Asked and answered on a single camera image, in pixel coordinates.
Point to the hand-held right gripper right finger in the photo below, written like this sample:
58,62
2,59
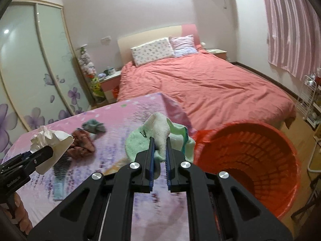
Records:
169,165

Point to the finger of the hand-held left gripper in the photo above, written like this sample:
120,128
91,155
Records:
22,156
40,157

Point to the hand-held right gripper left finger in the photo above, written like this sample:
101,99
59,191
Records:
151,163

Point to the green and white sock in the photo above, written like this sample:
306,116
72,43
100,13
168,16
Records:
135,143

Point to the white waffle cloth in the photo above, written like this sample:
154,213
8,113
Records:
158,128

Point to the brown patterned cloth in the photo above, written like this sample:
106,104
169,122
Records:
82,143

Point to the orange plastic basket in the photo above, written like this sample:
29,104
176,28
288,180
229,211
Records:
250,150

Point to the person's left hand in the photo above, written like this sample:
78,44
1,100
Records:
21,216

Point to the grey striped sock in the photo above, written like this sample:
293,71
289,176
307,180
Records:
60,178

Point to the pink printed blanket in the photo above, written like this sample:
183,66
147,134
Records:
120,115

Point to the dark green cloth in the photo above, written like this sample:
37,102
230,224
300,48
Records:
94,126

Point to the bed with salmon cover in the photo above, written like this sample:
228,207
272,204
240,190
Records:
200,87

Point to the wardrobe with flower print doors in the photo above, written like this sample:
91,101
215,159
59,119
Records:
25,67

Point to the yellow green flower bouquet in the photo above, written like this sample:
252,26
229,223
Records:
96,87

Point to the pink and white nightstand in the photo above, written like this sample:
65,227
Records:
218,53
110,82

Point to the green and white mug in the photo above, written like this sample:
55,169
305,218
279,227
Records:
109,70

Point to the plush toy bouquet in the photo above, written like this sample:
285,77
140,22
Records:
86,61

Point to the white floral pillow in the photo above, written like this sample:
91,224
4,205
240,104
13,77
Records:
153,51

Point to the beige and pink headboard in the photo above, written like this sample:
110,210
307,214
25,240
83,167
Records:
125,47

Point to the pink striped pillow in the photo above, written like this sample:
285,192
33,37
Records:
183,45

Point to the white metal stool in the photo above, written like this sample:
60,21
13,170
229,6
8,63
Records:
316,155

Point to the pink striped curtain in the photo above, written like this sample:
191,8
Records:
291,30

